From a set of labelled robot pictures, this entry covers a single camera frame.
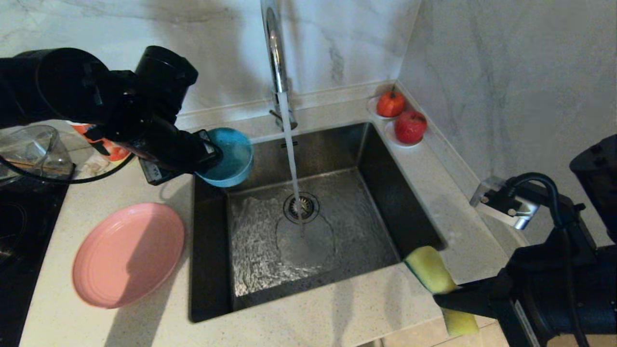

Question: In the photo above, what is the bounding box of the teal bowl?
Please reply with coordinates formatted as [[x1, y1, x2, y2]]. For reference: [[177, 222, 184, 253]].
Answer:
[[195, 127, 254, 188]]

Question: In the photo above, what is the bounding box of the orange dish soap bottle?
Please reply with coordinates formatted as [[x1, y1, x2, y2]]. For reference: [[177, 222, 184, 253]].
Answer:
[[72, 123, 132, 162]]

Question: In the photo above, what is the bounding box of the yellow sponge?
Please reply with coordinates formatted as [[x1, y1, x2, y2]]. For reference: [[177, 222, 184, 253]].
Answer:
[[404, 246, 480, 337]]

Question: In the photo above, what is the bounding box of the stainless steel sink basin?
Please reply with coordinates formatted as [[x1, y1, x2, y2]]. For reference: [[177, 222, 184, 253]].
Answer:
[[189, 123, 446, 322]]

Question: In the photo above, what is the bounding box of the crumpled white tissue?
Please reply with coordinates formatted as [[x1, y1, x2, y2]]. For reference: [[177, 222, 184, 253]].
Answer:
[[80, 153, 119, 180]]

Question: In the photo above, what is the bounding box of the running water stream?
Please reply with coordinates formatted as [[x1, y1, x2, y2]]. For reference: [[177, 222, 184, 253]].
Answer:
[[279, 92, 307, 232]]

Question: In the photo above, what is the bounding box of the clear glass cup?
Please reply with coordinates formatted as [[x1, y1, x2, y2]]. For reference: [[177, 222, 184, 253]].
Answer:
[[29, 133, 75, 184]]

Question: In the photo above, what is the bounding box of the round metal drain strainer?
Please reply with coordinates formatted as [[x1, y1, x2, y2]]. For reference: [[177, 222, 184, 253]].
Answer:
[[283, 193, 320, 225]]

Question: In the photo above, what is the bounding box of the pink plate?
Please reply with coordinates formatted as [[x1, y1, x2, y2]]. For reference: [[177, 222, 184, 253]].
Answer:
[[72, 202, 186, 309]]

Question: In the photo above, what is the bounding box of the chrome gooseneck faucet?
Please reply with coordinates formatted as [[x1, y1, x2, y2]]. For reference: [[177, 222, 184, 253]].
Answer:
[[260, 0, 297, 132]]

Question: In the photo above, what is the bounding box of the clear glass bowl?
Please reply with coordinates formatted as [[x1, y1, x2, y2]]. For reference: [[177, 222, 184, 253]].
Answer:
[[0, 125, 74, 187]]

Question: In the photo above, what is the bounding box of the small white dish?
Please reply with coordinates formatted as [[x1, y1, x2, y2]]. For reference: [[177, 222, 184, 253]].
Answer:
[[367, 98, 406, 121], [385, 120, 425, 148]]

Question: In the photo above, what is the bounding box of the black induction cooktop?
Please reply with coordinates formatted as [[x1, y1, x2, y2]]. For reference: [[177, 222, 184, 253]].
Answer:
[[0, 181, 68, 347]]

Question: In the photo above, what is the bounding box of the red toy apple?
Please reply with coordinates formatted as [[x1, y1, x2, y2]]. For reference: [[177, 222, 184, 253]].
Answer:
[[394, 110, 428, 144]]

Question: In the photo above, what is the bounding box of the red toy tomato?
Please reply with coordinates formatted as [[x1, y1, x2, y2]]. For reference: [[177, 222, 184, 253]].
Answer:
[[377, 91, 406, 118]]

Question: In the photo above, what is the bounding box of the smooth black arm cable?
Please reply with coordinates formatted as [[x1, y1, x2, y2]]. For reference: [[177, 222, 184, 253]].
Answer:
[[0, 153, 136, 185]]

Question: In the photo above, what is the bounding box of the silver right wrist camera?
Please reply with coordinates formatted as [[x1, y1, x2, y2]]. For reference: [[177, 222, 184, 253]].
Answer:
[[470, 176, 540, 230]]

